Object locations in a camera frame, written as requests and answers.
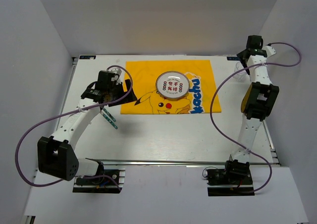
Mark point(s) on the black corner label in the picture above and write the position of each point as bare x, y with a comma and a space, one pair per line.
88, 57
233, 58

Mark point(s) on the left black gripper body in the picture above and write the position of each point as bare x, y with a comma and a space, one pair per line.
116, 91

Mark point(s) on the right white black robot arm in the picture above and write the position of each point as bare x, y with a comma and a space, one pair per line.
256, 105

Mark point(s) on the left black corner label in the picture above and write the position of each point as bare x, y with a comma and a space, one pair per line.
88, 57

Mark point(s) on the clear drinking glass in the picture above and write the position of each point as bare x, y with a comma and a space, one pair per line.
239, 76

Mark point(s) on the fork with green patterned handle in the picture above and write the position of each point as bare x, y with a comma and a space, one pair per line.
109, 115

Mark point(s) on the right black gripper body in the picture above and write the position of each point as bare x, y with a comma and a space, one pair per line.
245, 49

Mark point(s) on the white plate with red characters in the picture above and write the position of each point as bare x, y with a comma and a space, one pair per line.
172, 85

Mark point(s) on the right black corner label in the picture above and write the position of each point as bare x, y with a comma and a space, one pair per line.
233, 58

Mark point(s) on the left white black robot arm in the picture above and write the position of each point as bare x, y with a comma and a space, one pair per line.
56, 154

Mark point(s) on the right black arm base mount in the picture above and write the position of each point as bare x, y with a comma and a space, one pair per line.
218, 185

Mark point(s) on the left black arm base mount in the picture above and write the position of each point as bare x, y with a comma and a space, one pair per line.
110, 183

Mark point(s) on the knife with green patterned handle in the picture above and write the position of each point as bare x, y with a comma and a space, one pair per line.
109, 120

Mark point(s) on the yellow printed cloth napkin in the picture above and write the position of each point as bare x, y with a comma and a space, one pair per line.
200, 97

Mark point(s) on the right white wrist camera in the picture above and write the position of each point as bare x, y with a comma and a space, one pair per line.
270, 51

